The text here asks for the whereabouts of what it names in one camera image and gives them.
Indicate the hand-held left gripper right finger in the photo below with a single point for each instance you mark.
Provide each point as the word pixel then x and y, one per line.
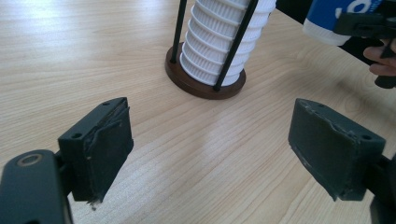
pixel 333 146

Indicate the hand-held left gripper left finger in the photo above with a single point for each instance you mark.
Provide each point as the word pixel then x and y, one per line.
pixel 102 149

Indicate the blue banded paper cup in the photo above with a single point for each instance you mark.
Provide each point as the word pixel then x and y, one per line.
pixel 320 18

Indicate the stack of white paper cups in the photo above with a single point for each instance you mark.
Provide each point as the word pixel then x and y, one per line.
pixel 211 46

